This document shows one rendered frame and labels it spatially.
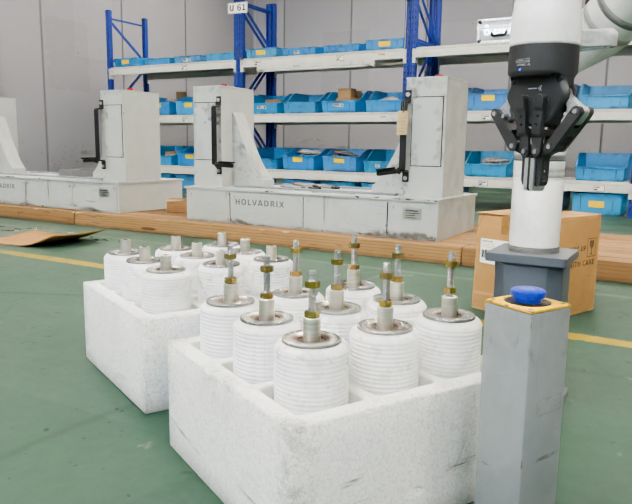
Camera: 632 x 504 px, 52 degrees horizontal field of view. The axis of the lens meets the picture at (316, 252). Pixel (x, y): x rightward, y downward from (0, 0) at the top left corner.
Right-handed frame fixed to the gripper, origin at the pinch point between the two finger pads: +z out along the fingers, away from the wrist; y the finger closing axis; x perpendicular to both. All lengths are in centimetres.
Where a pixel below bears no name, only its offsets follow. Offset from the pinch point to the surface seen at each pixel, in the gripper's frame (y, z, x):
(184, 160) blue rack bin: -622, 23, 201
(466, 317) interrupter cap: -14.1, 21.2, 5.0
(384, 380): -12.8, 27.2, -10.6
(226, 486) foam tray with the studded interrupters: -26, 43, -27
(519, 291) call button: 0.6, 13.5, -1.9
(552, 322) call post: 3.9, 16.7, 0.1
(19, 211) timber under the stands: -405, 46, 4
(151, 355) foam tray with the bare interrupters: -62, 36, -25
